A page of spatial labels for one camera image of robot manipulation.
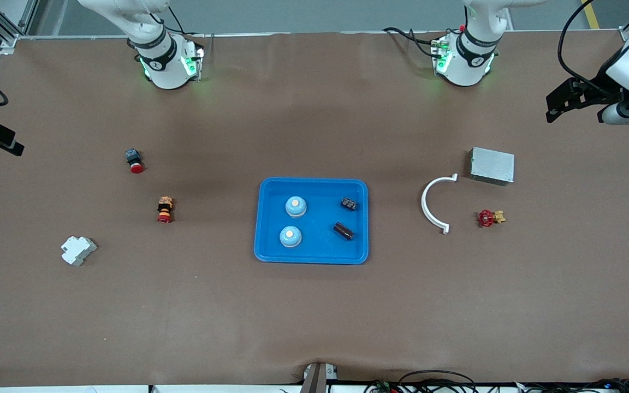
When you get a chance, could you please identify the red push button dark base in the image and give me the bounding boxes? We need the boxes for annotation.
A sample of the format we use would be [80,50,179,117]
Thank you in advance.
[124,148,145,174]

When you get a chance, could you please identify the white circuit breaker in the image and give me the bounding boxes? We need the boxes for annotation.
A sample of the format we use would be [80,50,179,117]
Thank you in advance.
[61,235,98,266]

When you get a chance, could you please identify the brass valve red handwheel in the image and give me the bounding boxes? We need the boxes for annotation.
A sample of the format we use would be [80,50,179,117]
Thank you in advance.
[477,209,507,228]

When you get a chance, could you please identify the grey metal camera bracket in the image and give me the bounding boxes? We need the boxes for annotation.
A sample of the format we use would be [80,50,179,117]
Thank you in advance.
[299,362,340,393]

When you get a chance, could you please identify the red emergency stop orange base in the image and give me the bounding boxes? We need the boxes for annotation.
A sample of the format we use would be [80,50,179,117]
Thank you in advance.
[157,196,175,224]

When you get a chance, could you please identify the short aluminium frame profile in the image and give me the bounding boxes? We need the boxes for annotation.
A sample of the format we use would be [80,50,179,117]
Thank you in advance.
[19,0,40,37]

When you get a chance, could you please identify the black cable bundle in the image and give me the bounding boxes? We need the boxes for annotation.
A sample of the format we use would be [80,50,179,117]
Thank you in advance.
[511,378,629,393]

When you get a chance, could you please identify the grey metal power supply box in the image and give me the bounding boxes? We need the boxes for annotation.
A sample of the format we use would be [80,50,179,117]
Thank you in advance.
[468,146,515,187]

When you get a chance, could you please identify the blue plastic tray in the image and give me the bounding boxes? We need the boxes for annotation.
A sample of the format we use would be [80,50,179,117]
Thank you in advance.
[253,177,370,265]

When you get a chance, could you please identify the blue bell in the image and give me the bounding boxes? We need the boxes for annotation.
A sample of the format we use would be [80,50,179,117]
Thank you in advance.
[279,225,302,248]
[284,196,307,219]

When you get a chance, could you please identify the white half-ring clamp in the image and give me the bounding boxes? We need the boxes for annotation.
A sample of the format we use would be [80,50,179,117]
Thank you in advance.
[421,173,459,235]

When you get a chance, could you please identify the black looped cable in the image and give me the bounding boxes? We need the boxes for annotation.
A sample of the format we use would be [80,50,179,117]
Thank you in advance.
[399,370,477,393]

